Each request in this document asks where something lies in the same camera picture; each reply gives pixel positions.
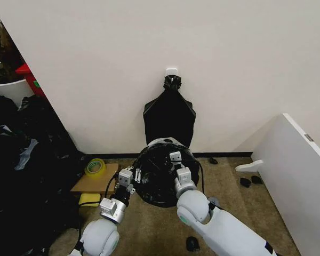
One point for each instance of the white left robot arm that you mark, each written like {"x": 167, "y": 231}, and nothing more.
{"x": 98, "y": 237}

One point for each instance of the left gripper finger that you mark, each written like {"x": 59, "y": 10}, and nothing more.
{"x": 137, "y": 176}
{"x": 129, "y": 168}

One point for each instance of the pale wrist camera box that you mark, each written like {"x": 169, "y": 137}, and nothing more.
{"x": 175, "y": 156}
{"x": 125, "y": 178}

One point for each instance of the black garbage bag on hook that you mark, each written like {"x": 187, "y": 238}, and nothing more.
{"x": 169, "y": 120}

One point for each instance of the white board panel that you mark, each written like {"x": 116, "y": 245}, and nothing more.
{"x": 296, "y": 181}

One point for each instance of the red box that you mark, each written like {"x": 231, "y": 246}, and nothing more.
{"x": 29, "y": 74}

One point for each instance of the metal hinge plate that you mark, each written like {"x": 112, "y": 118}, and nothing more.
{"x": 308, "y": 137}

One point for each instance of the black garbage bag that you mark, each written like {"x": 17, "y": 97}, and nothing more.
{"x": 169, "y": 120}
{"x": 154, "y": 184}

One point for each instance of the yellow tape roll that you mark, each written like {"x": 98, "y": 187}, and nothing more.
{"x": 95, "y": 168}

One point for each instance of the white wall hook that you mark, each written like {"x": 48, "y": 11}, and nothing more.
{"x": 172, "y": 71}

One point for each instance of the white curved chair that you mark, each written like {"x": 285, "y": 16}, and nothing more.
{"x": 8, "y": 89}

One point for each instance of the small black plastic scrap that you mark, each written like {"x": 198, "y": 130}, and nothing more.
{"x": 192, "y": 244}
{"x": 212, "y": 160}
{"x": 256, "y": 180}
{"x": 245, "y": 182}

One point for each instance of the yellow sponge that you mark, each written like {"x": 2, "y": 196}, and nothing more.
{"x": 90, "y": 200}

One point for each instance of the dark brown plant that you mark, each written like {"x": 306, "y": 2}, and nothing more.
{"x": 2, "y": 48}

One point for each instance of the flat cardboard box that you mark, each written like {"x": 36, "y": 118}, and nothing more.
{"x": 93, "y": 184}

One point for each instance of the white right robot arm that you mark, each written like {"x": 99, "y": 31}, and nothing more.
{"x": 224, "y": 226}

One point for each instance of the pile of black garbage bags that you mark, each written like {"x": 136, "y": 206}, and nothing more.
{"x": 29, "y": 165}

